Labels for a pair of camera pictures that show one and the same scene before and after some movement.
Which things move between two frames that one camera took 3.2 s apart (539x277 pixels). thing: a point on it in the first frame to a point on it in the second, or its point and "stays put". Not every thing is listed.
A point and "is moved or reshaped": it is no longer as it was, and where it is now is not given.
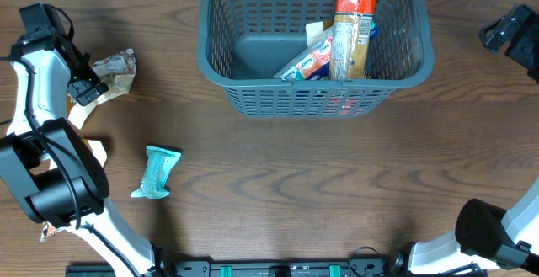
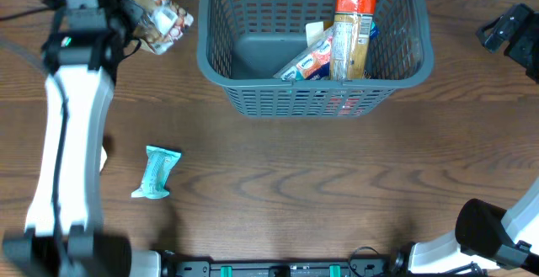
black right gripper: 499,30 stays put
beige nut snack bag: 314,29 stays put
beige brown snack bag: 48,230 is moved or reshaped
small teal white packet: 156,175 stays put
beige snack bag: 117,71 is moved or reshaped
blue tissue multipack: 314,63 stays put
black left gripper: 88,82 to 133,7
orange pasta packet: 355,7 stays put
